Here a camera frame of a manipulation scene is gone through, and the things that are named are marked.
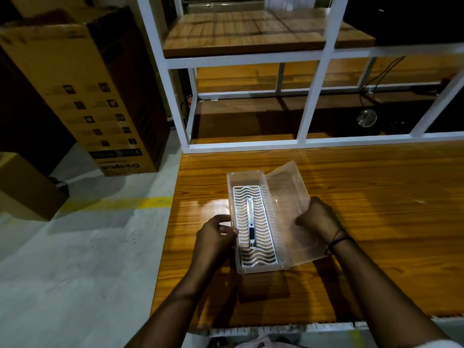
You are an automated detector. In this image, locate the person's left hand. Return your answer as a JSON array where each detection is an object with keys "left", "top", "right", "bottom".
[{"left": 191, "top": 214, "right": 240, "bottom": 273}]

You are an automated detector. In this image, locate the person's right hand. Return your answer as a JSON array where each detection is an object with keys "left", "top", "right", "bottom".
[{"left": 295, "top": 196, "right": 345, "bottom": 247}]

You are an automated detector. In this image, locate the clear plastic lid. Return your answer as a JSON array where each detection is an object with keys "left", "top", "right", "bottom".
[{"left": 266, "top": 161, "right": 329, "bottom": 267}]

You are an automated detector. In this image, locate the clear plastic container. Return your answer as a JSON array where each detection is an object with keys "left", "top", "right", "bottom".
[{"left": 226, "top": 170, "right": 291, "bottom": 275}]

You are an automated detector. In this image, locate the person's left forearm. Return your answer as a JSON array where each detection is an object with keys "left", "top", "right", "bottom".
[{"left": 125, "top": 262, "right": 234, "bottom": 348}]

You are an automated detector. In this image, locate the person's right forearm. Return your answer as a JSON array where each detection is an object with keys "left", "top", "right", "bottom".
[{"left": 331, "top": 237, "right": 454, "bottom": 348}]

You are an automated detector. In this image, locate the silver and black utility knife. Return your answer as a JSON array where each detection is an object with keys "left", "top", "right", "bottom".
[{"left": 246, "top": 197, "right": 257, "bottom": 250}]

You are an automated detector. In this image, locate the white wavy drain insert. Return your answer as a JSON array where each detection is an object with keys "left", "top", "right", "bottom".
[{"left": 232, "top": 185, "right": 279, "bottom": 268}]

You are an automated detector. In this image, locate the black wrist band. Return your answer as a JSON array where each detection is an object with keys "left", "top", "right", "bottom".
[{"left": 324, "top": 228, "right": 358, "bottom": 256}]

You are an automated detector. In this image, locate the wooden shelf board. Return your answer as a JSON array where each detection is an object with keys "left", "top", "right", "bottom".
[{"left": 162, "top": 9, "right": 376, "bottom": 58}]

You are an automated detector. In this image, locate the tall printed cardboard box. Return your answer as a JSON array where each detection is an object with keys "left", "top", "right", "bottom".
[{"left": 0, "top": 5, "right": 171, "bottom": 177}]

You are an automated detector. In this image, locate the small plain cardboard box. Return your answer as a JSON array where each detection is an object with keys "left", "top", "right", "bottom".
[{"left": 0, "top": 152, "right": 70, "bottom": 222}]

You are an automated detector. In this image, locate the white metal shelf frame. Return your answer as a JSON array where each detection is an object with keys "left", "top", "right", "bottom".
[{"left": 136, "top": 0, "right": 464, "bottom": 154}]

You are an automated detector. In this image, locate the black cable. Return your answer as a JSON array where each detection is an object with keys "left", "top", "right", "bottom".
[{"left": 359, "top": 56, "right": 406, "bottom": 106}]

